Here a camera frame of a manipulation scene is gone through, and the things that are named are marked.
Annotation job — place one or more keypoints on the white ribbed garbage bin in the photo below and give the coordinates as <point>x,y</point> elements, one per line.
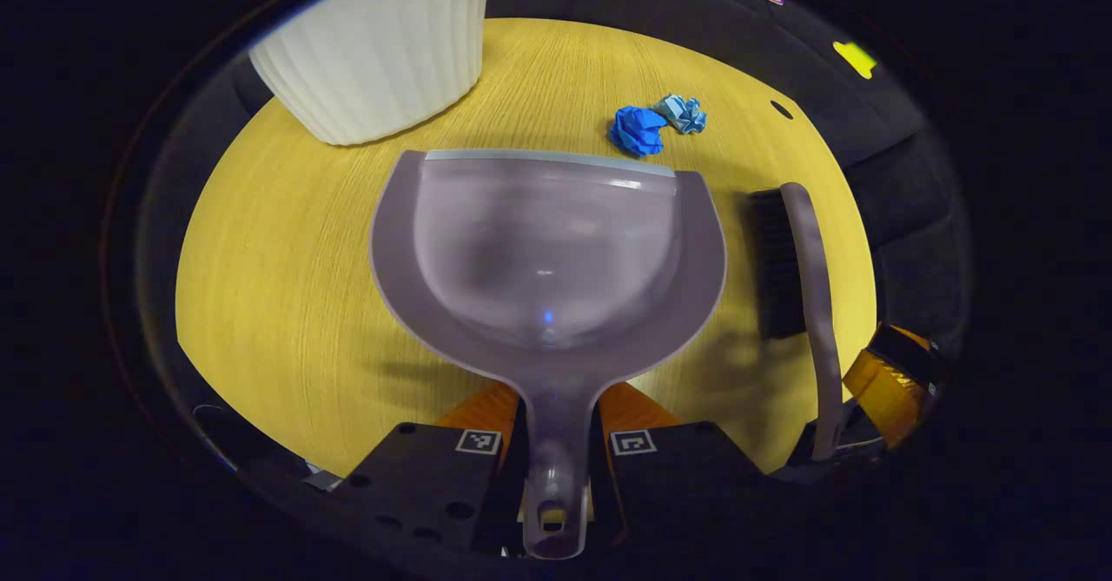
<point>382,51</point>

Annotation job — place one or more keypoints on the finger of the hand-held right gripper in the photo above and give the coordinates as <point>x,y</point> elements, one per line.
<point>860,446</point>
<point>886,381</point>

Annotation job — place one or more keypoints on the pink plastic dustpan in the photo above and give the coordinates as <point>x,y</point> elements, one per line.
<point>547,251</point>

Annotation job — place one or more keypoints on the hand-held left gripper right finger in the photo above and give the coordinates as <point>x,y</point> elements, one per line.
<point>678,477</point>

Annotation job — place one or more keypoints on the light blue paper ball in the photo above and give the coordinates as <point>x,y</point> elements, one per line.
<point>685,115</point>

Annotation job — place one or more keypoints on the dark blue paper ball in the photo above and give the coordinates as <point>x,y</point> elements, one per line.
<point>637,132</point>

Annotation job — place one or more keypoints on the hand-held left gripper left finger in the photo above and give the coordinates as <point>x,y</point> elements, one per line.
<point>417,477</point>

